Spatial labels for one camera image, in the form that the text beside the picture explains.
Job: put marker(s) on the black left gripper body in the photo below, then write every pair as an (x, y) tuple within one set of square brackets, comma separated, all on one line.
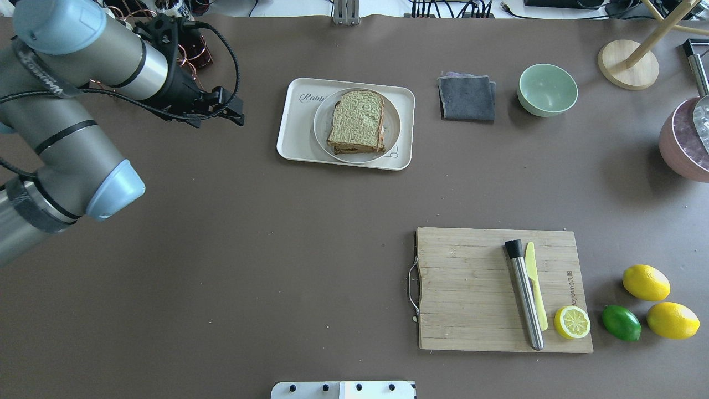
[(181, 88)]

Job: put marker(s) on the bread slice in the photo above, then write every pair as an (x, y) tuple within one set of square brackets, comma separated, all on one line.
[(357, 124)]

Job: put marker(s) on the white round plate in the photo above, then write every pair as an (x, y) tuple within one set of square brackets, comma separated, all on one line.
[(323, 123)]

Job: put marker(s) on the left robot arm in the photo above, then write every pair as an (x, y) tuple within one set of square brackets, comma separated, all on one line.
[(59, 51)]

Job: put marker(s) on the cream rabbit tray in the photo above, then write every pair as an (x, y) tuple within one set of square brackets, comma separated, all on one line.
[(296, 141)]

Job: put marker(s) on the bottle lower left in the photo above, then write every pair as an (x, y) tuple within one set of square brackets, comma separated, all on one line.
[(176, 8)]

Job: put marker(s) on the grey folded cloth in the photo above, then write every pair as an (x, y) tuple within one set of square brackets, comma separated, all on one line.
[(467, 97)]

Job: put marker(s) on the wooden cutting board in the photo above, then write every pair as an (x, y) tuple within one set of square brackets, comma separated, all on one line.
[(468, 298)]

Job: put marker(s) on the green bowl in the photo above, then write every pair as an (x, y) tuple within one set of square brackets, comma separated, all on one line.
[(546, 90)]

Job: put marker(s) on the steel muddler black tip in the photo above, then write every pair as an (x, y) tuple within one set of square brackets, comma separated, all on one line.
[(515, 253)]

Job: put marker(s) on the yellow plastic knife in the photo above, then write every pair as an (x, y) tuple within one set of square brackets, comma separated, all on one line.
[(532, 272)]

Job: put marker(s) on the half lemon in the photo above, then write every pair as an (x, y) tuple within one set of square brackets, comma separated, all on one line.
[(572, 322)]

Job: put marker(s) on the wooden stand with base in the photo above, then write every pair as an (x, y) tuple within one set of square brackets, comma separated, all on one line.
[(631, 65)]

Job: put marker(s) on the green lime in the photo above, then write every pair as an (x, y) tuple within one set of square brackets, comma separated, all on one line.
[(621, 323)]

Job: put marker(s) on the yellow lemon upper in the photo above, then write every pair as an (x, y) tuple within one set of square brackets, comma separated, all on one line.
[(646, 283)]

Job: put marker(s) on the yellow lemon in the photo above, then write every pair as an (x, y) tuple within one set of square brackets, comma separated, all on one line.
[(646, 283), (672, 320)]

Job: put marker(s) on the pink bowl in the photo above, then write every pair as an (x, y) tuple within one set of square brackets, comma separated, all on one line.
[(680, 144)]

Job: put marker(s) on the yellow lemon lower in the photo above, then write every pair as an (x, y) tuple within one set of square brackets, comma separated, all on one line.
[(672, 320)]

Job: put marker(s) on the copper wire bottle rack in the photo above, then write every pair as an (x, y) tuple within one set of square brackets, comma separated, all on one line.
[(193, 53)]

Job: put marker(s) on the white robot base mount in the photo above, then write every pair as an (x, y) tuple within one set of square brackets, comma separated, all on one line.
[(345, 389)]

